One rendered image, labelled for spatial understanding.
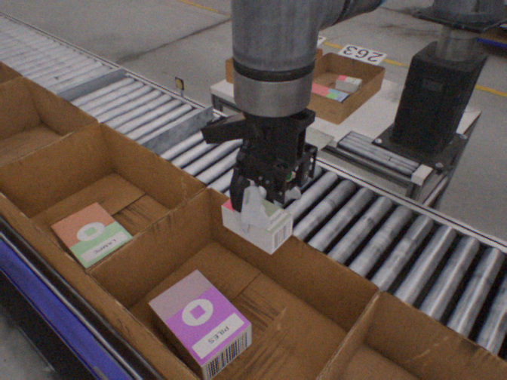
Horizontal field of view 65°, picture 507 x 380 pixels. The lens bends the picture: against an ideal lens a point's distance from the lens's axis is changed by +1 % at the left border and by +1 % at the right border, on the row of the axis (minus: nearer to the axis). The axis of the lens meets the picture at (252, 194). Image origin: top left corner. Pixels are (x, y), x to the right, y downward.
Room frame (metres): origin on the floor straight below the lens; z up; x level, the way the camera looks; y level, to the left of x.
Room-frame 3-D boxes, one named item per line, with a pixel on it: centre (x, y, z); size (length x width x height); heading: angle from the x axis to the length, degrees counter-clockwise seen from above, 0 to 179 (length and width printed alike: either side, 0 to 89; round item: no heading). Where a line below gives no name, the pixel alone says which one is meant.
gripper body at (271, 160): (0.41, -0.03, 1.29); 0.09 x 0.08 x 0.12; 50
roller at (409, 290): (0.60, -0.41, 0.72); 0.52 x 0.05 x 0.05; 140
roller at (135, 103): (1.44, 0.58, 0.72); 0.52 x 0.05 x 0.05; 140
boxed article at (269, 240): (0.43, -0.01, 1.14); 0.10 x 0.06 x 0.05; 50
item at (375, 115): (1.54, -0.37, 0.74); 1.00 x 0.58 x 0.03; 49
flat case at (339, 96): (1.49, -0.29, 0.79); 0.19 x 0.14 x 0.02; 55
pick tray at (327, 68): (1.56, -0.35, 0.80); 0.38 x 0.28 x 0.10; 141
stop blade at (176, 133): (1.20, 0.31, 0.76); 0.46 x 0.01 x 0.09; 140
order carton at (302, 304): (0.38, 0.04, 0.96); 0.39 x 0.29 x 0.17; 50
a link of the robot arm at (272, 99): (0.42, -0.02, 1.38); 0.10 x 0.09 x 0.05; 140
